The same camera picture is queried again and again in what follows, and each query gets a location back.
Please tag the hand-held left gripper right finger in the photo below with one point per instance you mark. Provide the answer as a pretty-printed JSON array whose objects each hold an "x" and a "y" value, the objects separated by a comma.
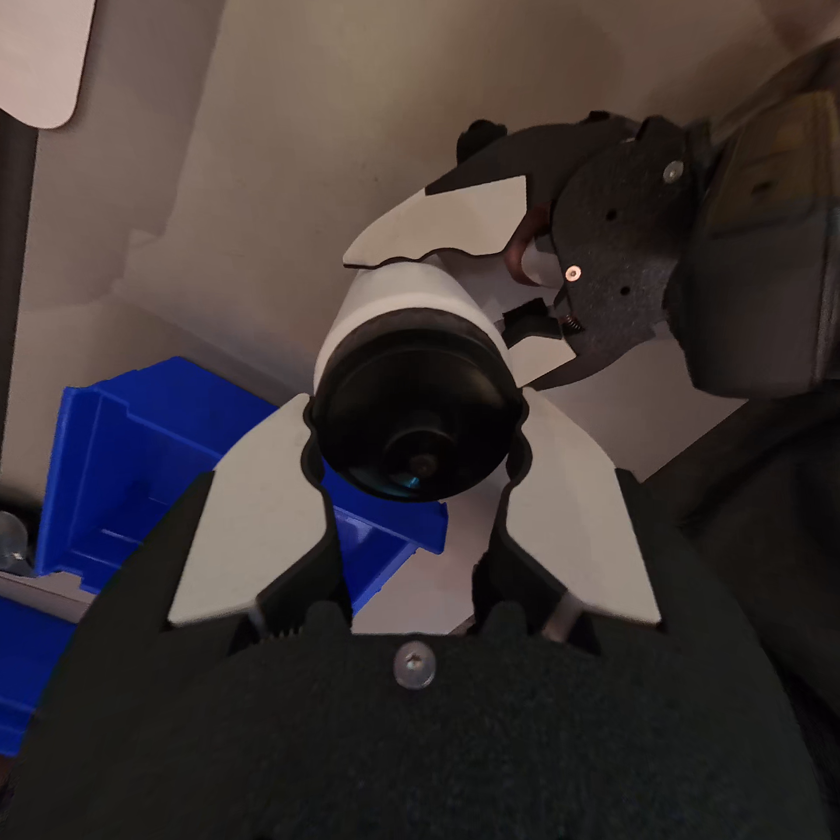
[{"x": 577, "y": 518}]

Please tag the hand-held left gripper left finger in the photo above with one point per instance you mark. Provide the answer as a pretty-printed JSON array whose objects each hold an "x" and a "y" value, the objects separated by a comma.
[{"x": 256, "y": 512}]

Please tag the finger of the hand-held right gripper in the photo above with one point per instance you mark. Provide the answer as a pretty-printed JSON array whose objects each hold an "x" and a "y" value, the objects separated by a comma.
[
  {"x": 535, "y": 358},
  {"x": 446, "y": 220}
]

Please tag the white plastic bottle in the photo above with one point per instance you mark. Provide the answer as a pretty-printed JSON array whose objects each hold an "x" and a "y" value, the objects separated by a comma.
[{"x": 407, "y": 282}]

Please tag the blue plastic bin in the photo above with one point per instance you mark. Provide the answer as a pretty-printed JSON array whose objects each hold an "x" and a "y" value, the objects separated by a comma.
[{"x": 164, "y": 459}]

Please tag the black bottle lid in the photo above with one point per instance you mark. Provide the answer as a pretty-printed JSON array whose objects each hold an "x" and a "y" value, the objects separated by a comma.
[{"x": 394, "y": 394}]

